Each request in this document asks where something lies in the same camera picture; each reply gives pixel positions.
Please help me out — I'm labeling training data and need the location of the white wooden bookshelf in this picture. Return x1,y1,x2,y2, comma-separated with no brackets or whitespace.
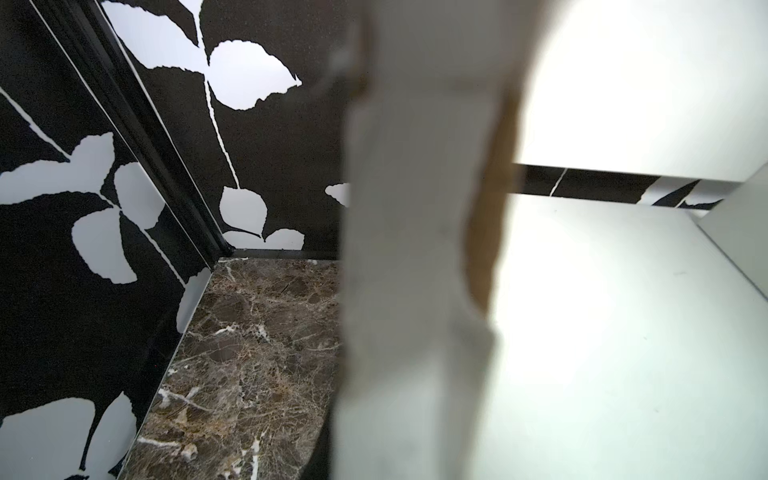
331,0,768,480

